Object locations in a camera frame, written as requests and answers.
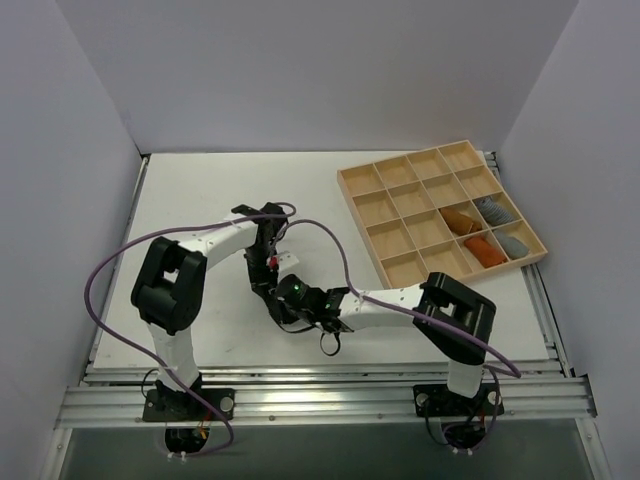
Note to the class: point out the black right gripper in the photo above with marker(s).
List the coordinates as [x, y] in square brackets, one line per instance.
[323, 307]

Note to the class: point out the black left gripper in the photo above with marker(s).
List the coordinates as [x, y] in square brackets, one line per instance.
[258, 276]

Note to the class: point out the black pinstriped underwear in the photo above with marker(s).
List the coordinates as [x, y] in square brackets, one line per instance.
[287, 321]

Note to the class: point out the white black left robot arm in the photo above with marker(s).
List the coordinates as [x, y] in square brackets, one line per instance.
[169, 288]

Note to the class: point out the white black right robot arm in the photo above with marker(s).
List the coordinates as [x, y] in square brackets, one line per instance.
[455, 318]

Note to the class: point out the wooden compartment tray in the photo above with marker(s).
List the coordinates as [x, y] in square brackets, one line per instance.
[395, 204]

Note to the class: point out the brown rolled cloth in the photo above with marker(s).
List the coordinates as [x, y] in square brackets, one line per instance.
[459, 223]

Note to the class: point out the orange rolled cloth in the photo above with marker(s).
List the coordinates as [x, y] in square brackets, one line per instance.
[486, 254]

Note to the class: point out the grey striped rolled cloth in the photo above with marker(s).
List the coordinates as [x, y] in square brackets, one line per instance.
[492, 212]

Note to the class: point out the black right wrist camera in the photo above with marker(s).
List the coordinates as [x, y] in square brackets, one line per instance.
[290, 288]

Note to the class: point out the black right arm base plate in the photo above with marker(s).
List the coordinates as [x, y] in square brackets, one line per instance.
[436, 400]

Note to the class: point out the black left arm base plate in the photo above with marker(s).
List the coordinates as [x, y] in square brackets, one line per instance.
[167, 406]

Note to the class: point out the aluminium rail frame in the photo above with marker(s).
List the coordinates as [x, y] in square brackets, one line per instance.
[550, 419]

